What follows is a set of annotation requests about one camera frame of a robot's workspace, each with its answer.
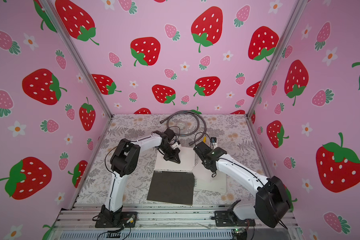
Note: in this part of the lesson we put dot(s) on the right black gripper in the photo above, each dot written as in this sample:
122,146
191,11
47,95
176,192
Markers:
201,148

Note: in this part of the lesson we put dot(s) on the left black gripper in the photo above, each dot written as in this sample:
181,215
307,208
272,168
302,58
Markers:
174,156

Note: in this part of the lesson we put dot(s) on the white spiral notebook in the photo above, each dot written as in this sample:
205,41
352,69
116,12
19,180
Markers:
208,181

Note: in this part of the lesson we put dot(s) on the dark grey spiral notebook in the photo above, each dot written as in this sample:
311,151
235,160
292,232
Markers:
172,187

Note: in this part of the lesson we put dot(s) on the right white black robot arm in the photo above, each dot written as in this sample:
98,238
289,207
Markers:
271,198

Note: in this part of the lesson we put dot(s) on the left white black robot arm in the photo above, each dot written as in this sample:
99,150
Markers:
124,161

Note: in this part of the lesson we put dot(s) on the clear tape roll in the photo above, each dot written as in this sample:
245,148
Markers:
183,128

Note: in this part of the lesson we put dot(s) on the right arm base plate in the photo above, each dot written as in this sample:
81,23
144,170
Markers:
229,219

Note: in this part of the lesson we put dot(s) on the aluminium rail frame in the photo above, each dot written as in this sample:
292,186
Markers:
166,222

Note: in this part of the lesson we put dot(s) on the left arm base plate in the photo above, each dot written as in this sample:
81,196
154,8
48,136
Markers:
123,219

